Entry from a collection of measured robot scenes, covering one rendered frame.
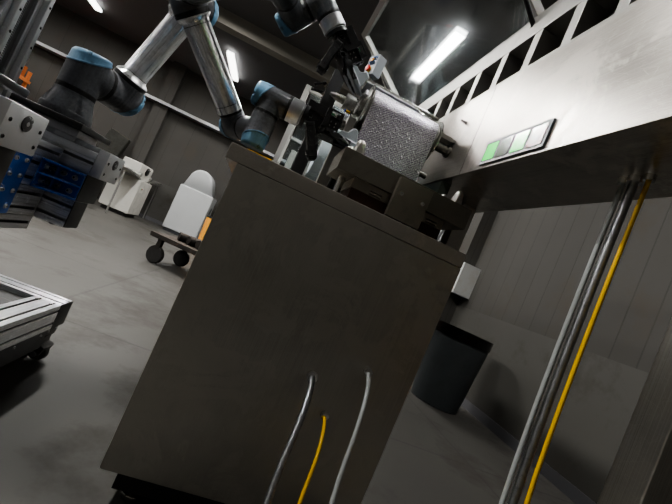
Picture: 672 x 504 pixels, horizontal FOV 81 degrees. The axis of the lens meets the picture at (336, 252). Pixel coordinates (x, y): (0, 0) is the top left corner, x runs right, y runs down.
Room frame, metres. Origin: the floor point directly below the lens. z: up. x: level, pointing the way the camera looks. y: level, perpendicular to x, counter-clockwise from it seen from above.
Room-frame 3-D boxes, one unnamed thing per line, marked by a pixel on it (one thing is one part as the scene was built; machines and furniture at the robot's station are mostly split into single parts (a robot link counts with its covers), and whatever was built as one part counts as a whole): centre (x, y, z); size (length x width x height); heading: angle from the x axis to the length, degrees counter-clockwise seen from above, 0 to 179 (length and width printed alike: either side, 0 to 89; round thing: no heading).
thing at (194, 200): (8.75, 3.27, 0.75); 0.76 x 0.64 x 1.50; 100
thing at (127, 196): (7.76, 4.21, 0.53); 2.24 x 0.56 x 1.06; 10
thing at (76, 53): (1.28, 0.97, 0.98); 0.13 x 0.12 x 0.14; 163
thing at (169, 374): (2.21, 0.25, 0.43); 2.52 x 0.64 x 0.86; 12
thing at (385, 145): (1.25, -0.03, 1.11); 0.23 x 0.01 x 0.18; 102
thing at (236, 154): (2.21, 0.26, 0.88); 2.52 x 0.66 x 0.04; 12
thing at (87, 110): (1.27, 0.97, 0.87); 0.15 x 0.15 x 0.10
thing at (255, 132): (1.18, 0.37, 1.01); 0.11 x 0.08 x 0.11; 48
